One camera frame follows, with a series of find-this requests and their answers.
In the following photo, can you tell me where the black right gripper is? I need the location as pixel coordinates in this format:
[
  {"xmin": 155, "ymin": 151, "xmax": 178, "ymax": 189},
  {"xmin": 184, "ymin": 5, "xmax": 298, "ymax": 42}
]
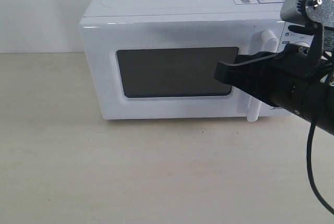
[{"xmin": 214, "ymin": 44, "xmax": 333, "ymax": 130}]

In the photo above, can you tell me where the white microwave door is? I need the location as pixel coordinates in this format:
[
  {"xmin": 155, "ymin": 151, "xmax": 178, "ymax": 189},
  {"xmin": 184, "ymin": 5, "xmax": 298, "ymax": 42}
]
[{"xmin": 79, "ymin": 15, "xmax": 285, "ymax": 122}]

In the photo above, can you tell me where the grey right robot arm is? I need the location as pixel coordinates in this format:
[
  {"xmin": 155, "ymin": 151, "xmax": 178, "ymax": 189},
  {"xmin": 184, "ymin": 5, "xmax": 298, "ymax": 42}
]
[{"xmin": 214, "ymin": 44, "xmax": 333, "ymax": 134}]

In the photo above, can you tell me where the upper white control knob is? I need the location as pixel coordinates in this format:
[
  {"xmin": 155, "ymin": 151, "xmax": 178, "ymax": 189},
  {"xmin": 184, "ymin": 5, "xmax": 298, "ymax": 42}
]
[{"xmin": 289, "ymin": 41, "xmax": 310, "ymax": 52}]

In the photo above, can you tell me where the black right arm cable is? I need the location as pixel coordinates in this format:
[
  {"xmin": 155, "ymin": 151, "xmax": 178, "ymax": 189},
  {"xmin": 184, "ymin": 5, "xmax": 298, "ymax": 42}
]
[{"xmin": 306, "ymin": 119, "xmax": 334, "ymax": 217}]

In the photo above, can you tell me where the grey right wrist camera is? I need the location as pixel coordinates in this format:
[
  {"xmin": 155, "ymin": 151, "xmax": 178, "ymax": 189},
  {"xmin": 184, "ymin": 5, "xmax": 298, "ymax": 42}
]
[{"xmin": 280, "ymin": 0, "xmax": 333, "ymax": 52}]

